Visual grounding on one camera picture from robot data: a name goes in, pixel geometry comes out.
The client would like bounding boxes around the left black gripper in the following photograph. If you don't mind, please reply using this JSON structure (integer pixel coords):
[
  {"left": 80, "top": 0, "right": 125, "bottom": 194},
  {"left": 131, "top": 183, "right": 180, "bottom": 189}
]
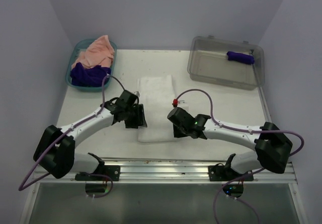
[{"left": 124, "top": 104, "right": 147, "bottom": 128}]

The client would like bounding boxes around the white towel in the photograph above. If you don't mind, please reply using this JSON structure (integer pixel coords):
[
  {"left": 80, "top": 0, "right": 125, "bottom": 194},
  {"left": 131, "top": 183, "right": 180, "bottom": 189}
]
[{"left": 137, "top": 75, "right": 179, "bottom": 143}]

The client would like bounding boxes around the purple towel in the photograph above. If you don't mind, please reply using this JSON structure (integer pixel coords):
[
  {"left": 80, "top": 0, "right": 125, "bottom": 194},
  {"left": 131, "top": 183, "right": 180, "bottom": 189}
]
[
  {"left": 70, "top": 62, "right": 111, "bottom": 87},
  {"left": 226, "top": 51, "right": 255, "bottom": 65}
]

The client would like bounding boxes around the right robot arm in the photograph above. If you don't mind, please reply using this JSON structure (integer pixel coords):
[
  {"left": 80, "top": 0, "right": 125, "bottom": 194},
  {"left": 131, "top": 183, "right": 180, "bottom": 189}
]
[{"left": 167, "top": 107, "right": 293, "bottom": 180}]

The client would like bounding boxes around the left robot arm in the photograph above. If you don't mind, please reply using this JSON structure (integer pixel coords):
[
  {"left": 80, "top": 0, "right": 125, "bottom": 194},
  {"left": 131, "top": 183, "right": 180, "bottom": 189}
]
[{"left": 33, "top": 90, "right": 147, "bottom": 180}]

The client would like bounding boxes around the grey transparent plastic bin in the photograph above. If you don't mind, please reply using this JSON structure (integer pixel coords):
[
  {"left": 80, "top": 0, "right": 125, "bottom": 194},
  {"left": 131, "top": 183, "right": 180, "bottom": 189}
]
[{"left": 187, "top": 36, "right": 265, "bottom": 90}]

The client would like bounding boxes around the pink towel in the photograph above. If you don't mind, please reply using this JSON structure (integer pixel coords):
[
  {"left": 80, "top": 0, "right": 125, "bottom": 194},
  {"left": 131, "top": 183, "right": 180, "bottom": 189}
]
[{"left": 71, "top": 35, "right": 115, "bottom": 69}]

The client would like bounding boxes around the blue plastic bin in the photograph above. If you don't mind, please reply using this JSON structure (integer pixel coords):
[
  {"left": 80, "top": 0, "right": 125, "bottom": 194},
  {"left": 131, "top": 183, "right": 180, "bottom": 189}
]
[{"left": 65, "top": 35, "right": 117, "bottom": 92}]

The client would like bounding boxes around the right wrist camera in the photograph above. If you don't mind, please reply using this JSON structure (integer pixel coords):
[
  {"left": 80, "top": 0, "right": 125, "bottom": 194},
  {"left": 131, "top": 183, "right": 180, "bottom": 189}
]
[{"left": 172, "top": 99, "right": 186, "bottom": 107}]

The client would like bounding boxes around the aluminium mounting rail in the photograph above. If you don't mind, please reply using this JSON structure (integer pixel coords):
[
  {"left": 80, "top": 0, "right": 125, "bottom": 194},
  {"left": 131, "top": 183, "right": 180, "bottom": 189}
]
[{"left": 39, "top": 158, "right": 297, "bottom": 184}]

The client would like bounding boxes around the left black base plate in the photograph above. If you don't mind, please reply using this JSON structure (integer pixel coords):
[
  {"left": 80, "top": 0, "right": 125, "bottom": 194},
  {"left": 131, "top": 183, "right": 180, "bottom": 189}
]
[{"left": 75, "top": 165, "right": 121, "bottom": 181}]

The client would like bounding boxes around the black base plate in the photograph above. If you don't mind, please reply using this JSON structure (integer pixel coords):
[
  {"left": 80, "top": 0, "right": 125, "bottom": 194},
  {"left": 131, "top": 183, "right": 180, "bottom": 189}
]
[
  {"left": 208, "top": 163, "right": 247, "bottom": 182},
  {"left": 75, "top": 165, "right": 121, "bottom": 181}
]

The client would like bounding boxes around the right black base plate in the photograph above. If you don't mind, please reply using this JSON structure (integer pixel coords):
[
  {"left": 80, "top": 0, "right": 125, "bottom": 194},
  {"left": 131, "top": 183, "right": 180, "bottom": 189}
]
[{"left": 208, "top": 163, "right": 247, "bottom": 182}]

